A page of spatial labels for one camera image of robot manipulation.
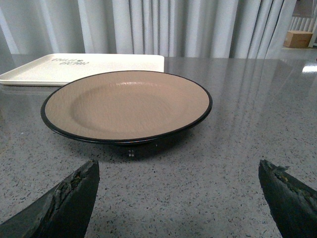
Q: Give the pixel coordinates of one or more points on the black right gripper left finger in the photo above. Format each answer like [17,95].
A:
[62,212]

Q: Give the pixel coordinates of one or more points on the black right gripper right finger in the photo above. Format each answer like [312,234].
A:
[293,205]

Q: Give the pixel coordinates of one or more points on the tan plate with black rim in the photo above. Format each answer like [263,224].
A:
[127,108]

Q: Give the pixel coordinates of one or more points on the white rectangular bear tray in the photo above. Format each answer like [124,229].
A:
[60,69]

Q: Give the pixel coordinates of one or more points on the brown cardboard box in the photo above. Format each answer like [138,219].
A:
[297,39]

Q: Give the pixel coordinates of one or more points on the grey pleated curtain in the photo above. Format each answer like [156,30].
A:
[246,29]

